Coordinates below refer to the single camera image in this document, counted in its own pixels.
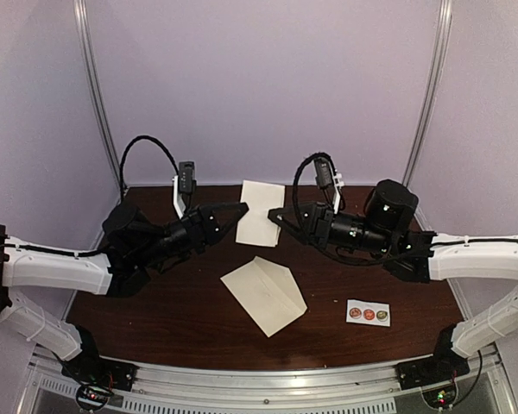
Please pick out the aluminium corner post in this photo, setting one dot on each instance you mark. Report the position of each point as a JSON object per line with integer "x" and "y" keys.
{"x": 97, "y": 100}
{"x": 440, "y": 47}

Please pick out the sticker sheet with three seals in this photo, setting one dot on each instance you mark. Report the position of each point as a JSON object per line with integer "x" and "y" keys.
{"x": 368, "y": 313}

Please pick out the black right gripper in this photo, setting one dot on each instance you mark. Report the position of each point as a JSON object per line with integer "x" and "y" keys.
{"x": 308, "y": 233}

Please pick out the right aluminium corner post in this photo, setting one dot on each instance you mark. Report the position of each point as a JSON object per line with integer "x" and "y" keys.
{"x": 440, "y": 47}

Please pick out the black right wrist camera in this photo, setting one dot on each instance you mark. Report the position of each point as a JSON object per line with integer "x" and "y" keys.
{"x": 326, "y": 174}

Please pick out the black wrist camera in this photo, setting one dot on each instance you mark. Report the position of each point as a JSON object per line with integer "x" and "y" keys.
{"x": 186, "y": 177}
{"x": 326, "y": 174}

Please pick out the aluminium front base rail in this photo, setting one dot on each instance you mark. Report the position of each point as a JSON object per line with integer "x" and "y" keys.
{"x": 369, "y": 388}

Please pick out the left aluminium corner post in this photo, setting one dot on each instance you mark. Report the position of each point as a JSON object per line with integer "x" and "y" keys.
{"x": 97, "y": 100}

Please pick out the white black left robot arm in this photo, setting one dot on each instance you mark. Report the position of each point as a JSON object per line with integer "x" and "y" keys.
{"x": 120, "y": 269}

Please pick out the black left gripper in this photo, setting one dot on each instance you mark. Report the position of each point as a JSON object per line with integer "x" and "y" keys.
{"x": 203, "y": 228}

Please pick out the cream paper envelope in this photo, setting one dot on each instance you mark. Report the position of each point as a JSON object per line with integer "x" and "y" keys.
{"x": 268, "y": 292}

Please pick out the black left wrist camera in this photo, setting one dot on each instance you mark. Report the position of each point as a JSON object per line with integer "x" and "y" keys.
{"x": 186, "y": 177}

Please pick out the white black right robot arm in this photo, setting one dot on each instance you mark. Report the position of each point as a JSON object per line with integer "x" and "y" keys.
{"x": 381, "y": 236}

